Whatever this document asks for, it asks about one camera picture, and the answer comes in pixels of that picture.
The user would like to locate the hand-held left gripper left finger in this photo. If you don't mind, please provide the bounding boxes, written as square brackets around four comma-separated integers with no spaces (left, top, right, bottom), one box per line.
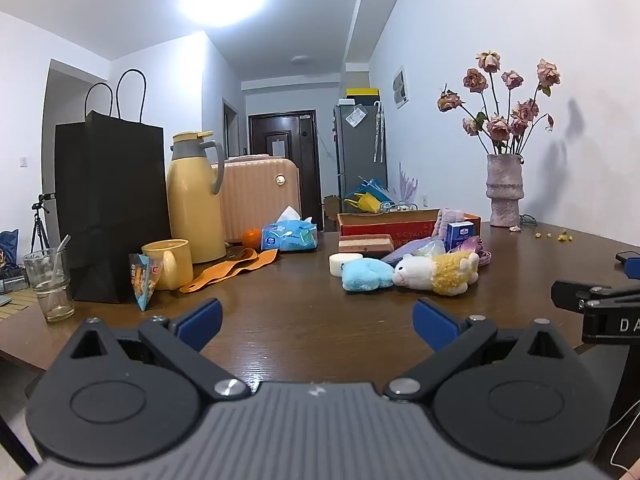
[62,298,252,403]

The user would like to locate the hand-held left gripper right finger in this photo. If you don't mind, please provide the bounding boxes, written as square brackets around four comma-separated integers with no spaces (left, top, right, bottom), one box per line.
[383,298,577,404]

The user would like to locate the white and yellow plush sheep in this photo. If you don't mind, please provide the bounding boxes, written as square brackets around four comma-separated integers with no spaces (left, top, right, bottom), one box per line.
[392,250,481,296]

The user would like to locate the lavender towel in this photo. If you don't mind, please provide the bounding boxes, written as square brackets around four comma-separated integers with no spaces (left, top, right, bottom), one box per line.
[380,237,436,266]

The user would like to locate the blue plush toy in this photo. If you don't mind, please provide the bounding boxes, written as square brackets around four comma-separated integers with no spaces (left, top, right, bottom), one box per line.
[341,257,396,293]

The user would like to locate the small blue carton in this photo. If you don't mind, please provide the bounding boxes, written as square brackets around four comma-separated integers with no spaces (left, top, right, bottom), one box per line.
[445,221,475,252]

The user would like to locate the fuzzy purple headband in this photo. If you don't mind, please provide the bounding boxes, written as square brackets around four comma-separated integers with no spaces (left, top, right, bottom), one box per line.
[432,208,466,241]

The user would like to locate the pink and cream layered sponge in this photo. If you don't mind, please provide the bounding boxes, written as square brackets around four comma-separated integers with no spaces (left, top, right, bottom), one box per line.
[338,234,394,260]

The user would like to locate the white round sponge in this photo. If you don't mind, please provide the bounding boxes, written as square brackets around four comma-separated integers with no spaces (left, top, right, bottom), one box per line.
[328,252,364,277]

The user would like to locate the red cardboard box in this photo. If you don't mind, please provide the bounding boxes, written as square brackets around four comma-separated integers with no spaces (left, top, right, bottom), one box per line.
[337,208,482,251]

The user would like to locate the orange spatulas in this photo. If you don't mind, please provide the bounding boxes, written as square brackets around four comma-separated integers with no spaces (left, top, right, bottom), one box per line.
[180,249,260,294]

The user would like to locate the yellow mug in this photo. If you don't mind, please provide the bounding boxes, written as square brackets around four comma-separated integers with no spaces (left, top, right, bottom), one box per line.
[141,238,194,291]

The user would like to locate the blue snack packet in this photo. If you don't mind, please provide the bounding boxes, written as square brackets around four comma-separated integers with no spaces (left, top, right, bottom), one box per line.
[129,252,165,312]

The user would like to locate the yellow thermos jug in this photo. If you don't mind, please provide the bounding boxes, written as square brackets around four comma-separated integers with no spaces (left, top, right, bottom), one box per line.
[165,131,227,265]

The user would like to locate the blue tissue pack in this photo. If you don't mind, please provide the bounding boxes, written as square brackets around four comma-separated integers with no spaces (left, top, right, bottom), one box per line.
[261,206,319,252]

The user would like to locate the pink textured vase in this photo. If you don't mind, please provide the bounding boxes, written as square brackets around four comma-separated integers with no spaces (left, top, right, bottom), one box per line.
[486,154,524,227]

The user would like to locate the pink ribbed suitcase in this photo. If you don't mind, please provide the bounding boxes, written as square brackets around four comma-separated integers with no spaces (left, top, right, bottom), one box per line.
[210,155,302,246]

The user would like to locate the purple coral decoration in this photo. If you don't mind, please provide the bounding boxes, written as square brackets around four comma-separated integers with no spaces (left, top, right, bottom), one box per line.
[397,162,418,206]

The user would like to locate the brown cardboard box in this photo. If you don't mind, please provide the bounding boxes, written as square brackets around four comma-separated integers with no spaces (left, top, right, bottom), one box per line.
[322,195,341,231]

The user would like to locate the black paper bag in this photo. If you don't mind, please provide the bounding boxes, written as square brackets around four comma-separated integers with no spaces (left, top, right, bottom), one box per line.
[54,69,173,305]

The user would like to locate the clear glass tumbler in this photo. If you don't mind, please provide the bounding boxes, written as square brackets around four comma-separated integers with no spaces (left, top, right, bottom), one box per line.
[23,247,76,323]

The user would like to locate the white stirring stick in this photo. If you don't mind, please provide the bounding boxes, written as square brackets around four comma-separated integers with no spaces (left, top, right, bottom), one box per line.
[54,235,72,273]

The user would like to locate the dried pink roses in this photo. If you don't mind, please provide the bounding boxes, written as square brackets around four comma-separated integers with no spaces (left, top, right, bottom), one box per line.
[437,51,562,157]

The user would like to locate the grey refrigerator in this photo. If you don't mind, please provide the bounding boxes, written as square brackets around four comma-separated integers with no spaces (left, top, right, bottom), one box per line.
[334,101,388,200]

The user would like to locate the black tripod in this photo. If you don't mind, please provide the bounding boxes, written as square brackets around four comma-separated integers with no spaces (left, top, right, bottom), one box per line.
[31,194,56,253]

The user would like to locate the dark brown door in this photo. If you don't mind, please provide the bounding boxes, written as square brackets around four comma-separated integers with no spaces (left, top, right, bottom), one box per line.
[248,110,321,216]

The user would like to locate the white folded umbrella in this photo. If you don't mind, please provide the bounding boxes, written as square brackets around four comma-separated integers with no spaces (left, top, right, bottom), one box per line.
[372,101,386,163]

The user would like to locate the dark blue bag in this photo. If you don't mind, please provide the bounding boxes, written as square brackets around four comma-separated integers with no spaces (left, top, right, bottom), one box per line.
[0,230,20,271]

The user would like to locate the white cable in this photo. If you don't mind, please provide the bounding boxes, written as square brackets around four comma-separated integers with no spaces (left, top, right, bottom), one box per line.
[605,400,640,467]

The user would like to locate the wall picture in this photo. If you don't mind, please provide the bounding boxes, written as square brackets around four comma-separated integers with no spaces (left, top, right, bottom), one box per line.
[392,66,408,110]

